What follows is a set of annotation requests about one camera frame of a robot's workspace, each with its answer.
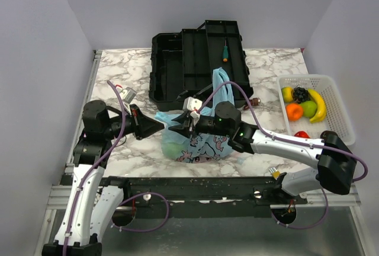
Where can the dark purple grape bunch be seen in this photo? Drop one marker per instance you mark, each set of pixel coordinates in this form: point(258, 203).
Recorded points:
point(300, 95)

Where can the dark plum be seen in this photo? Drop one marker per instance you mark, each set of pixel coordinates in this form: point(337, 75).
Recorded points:
point(325, 133)

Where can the black open toolbox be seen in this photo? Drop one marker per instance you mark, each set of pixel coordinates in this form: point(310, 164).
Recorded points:
point(183, 63)

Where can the yellow lemon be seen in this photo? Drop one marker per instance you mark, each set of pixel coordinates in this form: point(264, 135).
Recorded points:
point(287, 94)

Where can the white plastic fruit basket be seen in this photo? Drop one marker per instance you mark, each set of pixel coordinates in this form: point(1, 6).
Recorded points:
point(336, 119)

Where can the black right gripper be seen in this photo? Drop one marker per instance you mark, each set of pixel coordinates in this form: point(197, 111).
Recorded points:
point(186, 126)

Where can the light blue printed plastic bag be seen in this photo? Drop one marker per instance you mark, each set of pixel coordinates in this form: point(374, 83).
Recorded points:
point(203, 147)

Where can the green apple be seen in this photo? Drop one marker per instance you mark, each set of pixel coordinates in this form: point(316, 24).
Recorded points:
point(172, 150)

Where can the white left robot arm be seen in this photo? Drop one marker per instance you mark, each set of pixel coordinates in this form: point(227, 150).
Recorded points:
point(87, 218)

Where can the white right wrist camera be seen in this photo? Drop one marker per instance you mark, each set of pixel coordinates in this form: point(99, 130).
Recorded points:
point(192, 105)

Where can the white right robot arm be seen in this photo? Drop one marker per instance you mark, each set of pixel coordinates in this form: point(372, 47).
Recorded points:
point(330, 164)

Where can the green pear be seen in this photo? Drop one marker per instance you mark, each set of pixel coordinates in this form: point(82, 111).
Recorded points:
point(309, 108)

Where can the yellow connector plug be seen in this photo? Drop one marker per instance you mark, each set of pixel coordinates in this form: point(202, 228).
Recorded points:
point(274, 172)

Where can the green orange screwdriver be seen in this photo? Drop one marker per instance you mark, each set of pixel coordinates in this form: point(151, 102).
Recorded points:
point(225, 54)

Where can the orange fruit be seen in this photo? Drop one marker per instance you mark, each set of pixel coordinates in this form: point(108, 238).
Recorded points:
point(294, 111)

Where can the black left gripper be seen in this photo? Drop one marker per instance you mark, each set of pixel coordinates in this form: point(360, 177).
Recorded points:
point(143, 125)

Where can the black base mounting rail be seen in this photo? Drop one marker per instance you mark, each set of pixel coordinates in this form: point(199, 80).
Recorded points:
point(205, 197)

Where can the yellow banana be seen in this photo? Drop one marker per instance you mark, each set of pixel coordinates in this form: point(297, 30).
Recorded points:
point(321, 107)

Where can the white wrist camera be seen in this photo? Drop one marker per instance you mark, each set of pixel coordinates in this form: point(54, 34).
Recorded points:
point(192, 105)
point(127, 94)

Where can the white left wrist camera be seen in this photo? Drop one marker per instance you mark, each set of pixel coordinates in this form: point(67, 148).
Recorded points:
point(127, 94)

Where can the red strawberry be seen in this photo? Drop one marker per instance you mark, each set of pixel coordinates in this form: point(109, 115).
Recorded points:
point(302, 134)

